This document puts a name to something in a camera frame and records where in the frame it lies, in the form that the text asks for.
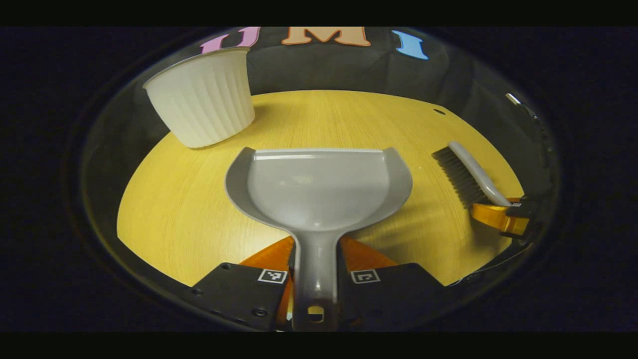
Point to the grey plastic dustpan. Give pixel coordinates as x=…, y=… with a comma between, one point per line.
x=319, y=194

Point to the white ribbed garbage bin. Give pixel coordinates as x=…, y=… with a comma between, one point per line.
x=204, y=99

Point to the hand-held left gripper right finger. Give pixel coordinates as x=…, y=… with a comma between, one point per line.
x=394, y=296

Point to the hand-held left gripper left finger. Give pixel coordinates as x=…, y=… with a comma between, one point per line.
x=239, y=296

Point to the small grey broom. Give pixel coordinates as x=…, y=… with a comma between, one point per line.
x=473, y=169

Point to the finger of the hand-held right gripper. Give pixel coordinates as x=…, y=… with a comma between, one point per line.
x=498, y=217

